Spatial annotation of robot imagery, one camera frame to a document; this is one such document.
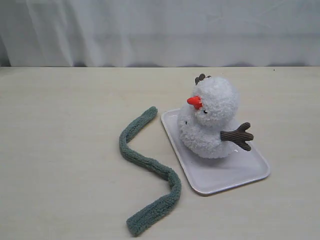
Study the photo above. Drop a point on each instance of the green knitted scarf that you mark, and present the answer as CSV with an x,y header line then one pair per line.
x,y
164,205

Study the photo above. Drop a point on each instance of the white plush snowman toy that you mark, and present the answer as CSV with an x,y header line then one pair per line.
x,y
205,120

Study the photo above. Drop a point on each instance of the white rectangular plastic tray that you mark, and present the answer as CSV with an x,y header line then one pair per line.
x,y
210,176

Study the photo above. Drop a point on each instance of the white curtain backdrop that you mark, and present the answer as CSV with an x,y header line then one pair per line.
x,y
159,33

